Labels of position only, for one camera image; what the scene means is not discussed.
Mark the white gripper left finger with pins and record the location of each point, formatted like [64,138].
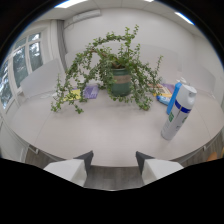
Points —
[74,168]

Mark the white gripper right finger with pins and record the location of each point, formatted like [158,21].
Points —
[156,168]

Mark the white Dettol spray can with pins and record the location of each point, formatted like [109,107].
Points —
[177,112]

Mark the blue packet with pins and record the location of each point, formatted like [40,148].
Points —
[163,99]

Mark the yellow paper sheet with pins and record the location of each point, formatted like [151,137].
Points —
[73,94]

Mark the purple booklet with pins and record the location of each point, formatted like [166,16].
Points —
[90,91]

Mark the colourful book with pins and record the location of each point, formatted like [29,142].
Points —
[164,89]

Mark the green ceramic plant pot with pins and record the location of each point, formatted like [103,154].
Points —
[121,82]

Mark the white partition panel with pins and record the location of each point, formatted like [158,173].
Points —
[40,79]

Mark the green trailing plant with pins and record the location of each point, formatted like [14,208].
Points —
[110,68]

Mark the window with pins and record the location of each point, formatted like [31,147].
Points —
[20,65]

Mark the ceiling light panel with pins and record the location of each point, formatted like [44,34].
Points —
[69,3]

